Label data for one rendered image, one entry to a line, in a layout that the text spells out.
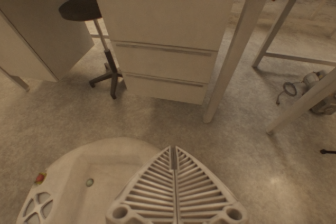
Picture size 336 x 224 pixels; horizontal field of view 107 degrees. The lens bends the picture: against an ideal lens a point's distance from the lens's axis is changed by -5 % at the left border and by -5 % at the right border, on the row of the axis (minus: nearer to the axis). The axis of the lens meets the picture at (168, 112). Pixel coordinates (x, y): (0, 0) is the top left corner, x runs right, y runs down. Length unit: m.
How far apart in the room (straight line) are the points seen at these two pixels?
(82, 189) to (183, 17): 0.74
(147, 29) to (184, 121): 0.65
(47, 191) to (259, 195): 0.98
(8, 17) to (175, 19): 0.89
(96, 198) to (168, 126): 0.62
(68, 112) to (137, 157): 0.89
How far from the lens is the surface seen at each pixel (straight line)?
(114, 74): 1.31
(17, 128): 1.53
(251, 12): 0.59
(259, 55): 1.62
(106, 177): 0.62
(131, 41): 0.70
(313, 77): 1.67
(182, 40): 0.63
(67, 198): 0.64
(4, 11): 1.16
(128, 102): 1.17
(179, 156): 0.17
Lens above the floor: 0.87
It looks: 55 degrees down
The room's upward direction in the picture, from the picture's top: 1 degrees counter-clockwise
